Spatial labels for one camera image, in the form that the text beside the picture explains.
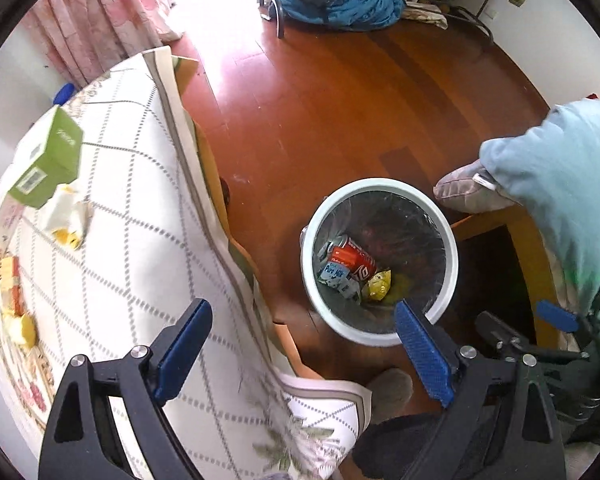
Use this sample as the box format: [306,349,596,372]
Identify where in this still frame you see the blue jacket pile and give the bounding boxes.
[275,0,406,28]

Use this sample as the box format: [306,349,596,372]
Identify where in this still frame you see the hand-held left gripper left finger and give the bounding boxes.
[39,298,214,480]

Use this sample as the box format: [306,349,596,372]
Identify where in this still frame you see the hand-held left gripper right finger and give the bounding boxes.
[394,299,567,480]

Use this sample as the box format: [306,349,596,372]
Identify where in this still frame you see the person's dark trouser leg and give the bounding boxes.
[350,405,506,480]

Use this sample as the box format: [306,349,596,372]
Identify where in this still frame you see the pink floral curtain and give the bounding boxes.
[20,0,185,88]

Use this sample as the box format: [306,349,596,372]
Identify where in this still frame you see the light blue cloth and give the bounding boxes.
[480,100,600,317]

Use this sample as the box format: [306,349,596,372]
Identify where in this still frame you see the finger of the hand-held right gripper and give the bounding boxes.
[536,300,597,347]
[474,311,588,363]

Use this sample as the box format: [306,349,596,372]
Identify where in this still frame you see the red drink can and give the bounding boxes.
[328,235,378,281]

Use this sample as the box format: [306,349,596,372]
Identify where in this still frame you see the blue plastic object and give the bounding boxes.
[52,82,76,107]

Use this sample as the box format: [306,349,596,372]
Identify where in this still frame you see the yellow crumpled paper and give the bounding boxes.
[2,312,37,352]

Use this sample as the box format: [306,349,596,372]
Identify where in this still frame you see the grey slipper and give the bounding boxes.
[365,367,414,426]

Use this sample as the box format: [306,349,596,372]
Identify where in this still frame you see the orange yellow snack packet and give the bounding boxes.
[0,256,25,317]

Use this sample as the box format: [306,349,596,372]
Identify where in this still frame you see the green cardboard box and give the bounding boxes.
[7,106,85,209]

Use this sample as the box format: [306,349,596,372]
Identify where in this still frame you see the wooden bench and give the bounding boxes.
[450,205,565,352]

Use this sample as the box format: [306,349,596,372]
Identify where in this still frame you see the black clothes rack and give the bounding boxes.
[447,0,496,42]

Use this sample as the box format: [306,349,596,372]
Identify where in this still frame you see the blue white milk carton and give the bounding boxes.
[317,259,361,301]

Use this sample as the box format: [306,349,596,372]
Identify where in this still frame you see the white checked tablecloth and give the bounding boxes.
[0,46,373,480]

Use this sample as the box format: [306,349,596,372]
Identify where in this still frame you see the white yellow crumpled wrapper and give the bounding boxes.
[41,183,93,251]

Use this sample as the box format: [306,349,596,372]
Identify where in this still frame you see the white round trash bin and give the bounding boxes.
[300,177,459,347]

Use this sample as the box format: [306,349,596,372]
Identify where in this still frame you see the patterned cloth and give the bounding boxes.
[405,2,449,29]

